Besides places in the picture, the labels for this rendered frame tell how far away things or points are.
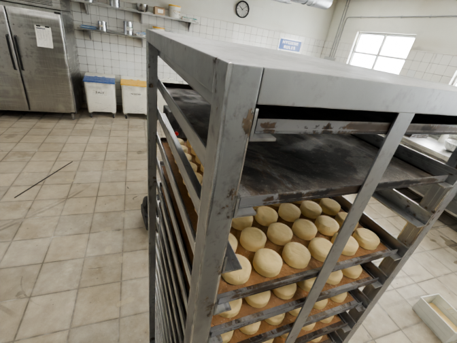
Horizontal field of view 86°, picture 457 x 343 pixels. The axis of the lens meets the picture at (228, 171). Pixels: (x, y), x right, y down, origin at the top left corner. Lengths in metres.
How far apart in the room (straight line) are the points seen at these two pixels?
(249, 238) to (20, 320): 2.02
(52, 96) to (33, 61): 0.58
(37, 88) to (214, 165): 5.31
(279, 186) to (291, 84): 0.15
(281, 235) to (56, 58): 5.05
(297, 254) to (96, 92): 5.30
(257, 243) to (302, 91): 0.31
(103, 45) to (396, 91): 5.90
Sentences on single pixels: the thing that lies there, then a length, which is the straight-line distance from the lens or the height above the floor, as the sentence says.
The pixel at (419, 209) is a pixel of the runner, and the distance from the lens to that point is 0.61.
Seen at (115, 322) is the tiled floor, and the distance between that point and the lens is 2.14.
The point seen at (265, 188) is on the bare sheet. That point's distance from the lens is 0.32.
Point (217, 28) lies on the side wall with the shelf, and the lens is 6.26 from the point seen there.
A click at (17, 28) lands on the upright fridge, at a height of 1.45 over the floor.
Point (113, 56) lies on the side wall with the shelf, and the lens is 6.07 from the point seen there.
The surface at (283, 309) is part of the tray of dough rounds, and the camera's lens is 0.53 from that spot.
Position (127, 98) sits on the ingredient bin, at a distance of 5.54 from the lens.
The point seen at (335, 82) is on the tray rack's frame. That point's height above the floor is 1.81.
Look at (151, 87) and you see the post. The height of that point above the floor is 1.67.
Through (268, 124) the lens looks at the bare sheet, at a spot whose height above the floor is 1.77.
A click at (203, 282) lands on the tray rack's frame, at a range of 0.33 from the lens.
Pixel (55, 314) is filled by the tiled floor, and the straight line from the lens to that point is 2.29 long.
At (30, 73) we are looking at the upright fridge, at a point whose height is 0.81.
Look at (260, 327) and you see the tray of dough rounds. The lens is 0.62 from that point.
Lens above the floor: 1.84
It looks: 29 degrees down
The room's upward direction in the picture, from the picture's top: 10 degrees clockwise
